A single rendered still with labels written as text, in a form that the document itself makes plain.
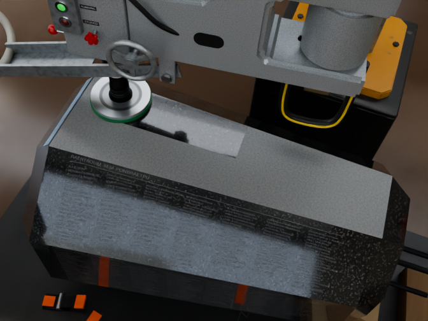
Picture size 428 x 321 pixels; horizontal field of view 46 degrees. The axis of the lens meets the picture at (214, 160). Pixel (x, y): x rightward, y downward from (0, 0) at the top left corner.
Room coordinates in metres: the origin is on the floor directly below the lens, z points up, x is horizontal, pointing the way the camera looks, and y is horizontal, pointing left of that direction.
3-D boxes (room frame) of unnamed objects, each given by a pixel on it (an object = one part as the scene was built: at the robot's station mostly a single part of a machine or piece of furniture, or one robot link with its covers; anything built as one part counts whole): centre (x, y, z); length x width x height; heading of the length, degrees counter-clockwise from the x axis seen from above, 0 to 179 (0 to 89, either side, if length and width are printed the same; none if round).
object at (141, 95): (1.15, 0.35, 0.89); 0.21 x 0.21 x 0.01
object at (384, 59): (1.67, -0.51, 0.76); 0.49 x 0.49 x 0.05; 74
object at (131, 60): (1.02, 0.25, 1.24); 0.15 x 0.10 x 0.15; 82
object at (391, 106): (1.67, -0.51, 0.37); 0.66 x 0.66 x 0.74; 74
